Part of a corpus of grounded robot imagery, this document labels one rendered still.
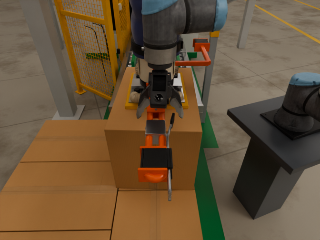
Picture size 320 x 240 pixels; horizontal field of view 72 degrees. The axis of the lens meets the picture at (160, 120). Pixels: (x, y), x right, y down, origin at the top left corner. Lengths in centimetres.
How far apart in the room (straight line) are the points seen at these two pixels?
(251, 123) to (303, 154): 29
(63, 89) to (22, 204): 146
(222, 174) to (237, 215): 37
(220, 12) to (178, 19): 11
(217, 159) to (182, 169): 108
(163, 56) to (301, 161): 86
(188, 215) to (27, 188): 83
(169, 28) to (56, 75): 197
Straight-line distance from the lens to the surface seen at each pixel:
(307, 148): 131
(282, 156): 120
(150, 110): 76
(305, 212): 205
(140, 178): 58
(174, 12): 58
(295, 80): 126
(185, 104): 102
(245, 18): 455
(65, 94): 254
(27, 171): 146
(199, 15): 60
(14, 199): 136
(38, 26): 232
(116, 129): 91
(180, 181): 114
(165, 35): 58
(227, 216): 180
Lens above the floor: 153
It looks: 38 degrees down
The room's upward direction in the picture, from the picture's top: straight up
